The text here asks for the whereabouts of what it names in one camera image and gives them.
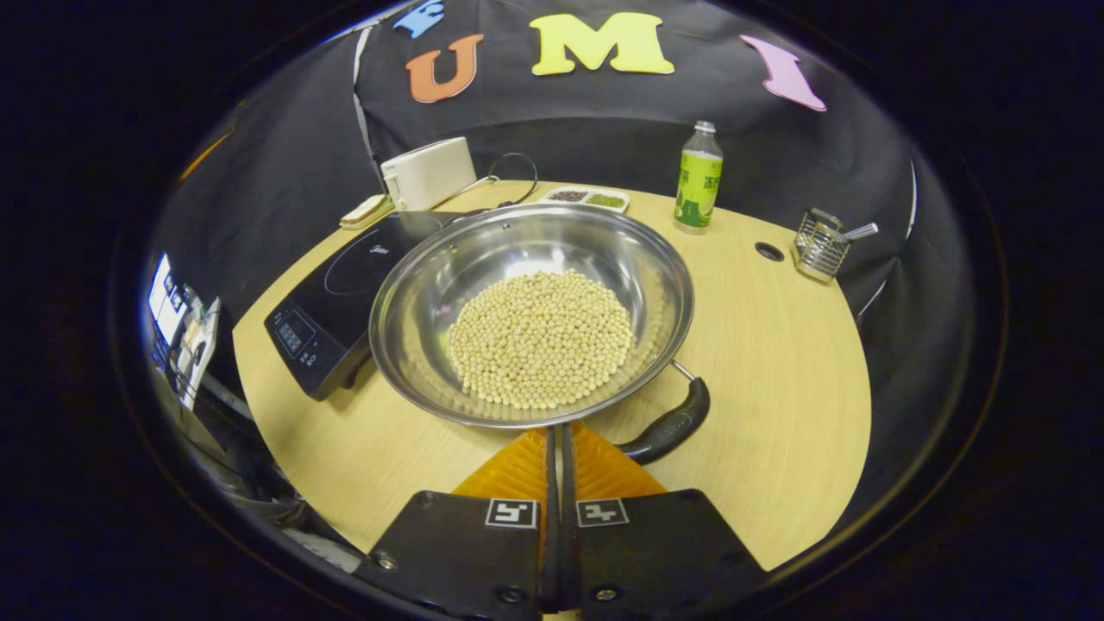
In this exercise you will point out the white toaster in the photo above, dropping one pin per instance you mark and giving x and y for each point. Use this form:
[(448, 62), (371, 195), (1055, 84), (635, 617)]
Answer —
[(429, 172)]

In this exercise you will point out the white divided bean tray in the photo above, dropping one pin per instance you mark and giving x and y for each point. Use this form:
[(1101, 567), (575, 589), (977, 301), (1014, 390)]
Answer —
[(586, 198)]

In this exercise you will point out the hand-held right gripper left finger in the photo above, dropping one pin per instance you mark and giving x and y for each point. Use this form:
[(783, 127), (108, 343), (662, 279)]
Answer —
[(466, 552)]

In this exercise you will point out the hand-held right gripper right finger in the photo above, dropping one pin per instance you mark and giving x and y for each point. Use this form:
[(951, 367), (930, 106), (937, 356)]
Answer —
[(655, 552)]

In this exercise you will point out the black induction cooktop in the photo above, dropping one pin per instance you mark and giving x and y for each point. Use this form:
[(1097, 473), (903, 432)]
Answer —
[(332, 302)]

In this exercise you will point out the green label plastic bottle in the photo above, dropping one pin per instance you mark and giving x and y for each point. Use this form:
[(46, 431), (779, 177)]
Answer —
[(697, 185)]

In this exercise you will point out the pile of soybeans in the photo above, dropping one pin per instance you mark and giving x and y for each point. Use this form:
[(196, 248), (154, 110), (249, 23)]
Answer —
[(541, 341)]

